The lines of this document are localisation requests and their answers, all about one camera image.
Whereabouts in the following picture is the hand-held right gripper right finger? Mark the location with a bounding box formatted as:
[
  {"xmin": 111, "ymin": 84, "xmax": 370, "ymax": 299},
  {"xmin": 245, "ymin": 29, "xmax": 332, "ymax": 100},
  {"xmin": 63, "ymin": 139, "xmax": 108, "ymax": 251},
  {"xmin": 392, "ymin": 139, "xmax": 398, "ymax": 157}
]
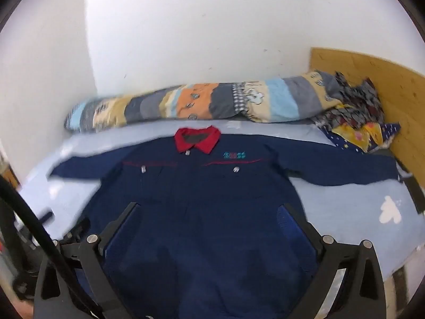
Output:
[{"xmin": 277, "ymin": 203, "xmax": 387, "ymax": 319}]

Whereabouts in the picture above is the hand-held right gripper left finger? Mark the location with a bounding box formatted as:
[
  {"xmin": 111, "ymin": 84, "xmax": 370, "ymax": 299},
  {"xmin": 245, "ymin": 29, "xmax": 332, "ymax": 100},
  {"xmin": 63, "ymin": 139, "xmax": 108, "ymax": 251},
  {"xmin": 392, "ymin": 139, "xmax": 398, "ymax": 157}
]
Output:
[{"xmin": 33, "ymin": 202, "xmax": 139, "ymax": 319}]

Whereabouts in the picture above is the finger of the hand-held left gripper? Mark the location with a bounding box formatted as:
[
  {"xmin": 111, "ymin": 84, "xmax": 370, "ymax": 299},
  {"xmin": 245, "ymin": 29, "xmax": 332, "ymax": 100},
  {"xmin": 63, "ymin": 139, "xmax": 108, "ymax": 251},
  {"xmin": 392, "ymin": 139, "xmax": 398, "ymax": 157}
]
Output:
[{"xmin": 65, "ymin": 219, "xmax": 91, "ymax": 241}]

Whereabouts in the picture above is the navy work jacket red collar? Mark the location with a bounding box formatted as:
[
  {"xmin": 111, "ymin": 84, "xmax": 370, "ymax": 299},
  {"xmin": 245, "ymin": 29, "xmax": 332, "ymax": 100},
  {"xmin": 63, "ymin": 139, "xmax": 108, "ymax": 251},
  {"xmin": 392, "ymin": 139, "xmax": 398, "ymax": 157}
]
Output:
[{"xmin": 50, "ymin": 124, "xmax": 399, "ymax": 319}]

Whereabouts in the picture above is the light blue cloud bed sheet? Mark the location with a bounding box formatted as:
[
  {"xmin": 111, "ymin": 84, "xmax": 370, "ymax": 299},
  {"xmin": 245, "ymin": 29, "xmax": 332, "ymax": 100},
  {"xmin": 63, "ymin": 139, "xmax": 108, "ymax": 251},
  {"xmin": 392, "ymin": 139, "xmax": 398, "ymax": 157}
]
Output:
[{"xmin": 16, "ymin": 118, "xmax": 425, "ymax": 286}]

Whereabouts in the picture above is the wooden shelf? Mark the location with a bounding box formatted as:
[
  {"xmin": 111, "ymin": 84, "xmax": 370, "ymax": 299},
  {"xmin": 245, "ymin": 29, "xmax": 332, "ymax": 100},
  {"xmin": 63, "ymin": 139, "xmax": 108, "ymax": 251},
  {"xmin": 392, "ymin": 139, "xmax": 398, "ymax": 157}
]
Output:
[{"xmin": 0, "ymin": 149, "xmax": 20, "ymax": 187}]

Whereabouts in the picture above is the rolled patchwork quilt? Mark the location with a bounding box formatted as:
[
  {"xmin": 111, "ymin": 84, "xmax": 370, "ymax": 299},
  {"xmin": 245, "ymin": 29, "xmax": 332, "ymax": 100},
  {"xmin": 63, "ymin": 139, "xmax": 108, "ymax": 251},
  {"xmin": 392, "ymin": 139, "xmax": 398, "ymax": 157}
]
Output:
[{"xmin": 64, "ymin": 70, "xmax": 342, "ymax": 133}]

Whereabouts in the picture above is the wooden headboard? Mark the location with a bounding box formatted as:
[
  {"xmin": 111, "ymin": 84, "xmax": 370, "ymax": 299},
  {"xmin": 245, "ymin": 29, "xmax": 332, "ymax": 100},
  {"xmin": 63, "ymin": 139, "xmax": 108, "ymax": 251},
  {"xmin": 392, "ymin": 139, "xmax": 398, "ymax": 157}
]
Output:
[{"xmin": 309, "ymin": 47, "xmax": 425, "ymax": 187}]

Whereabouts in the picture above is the black cable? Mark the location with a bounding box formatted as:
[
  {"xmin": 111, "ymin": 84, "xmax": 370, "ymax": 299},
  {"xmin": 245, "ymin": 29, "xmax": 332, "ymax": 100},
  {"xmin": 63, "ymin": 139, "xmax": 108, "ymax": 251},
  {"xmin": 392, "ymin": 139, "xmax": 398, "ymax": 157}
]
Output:
[{"xmin": 0, "ymin": 175, "xmax": 107, "ymax": 319}]

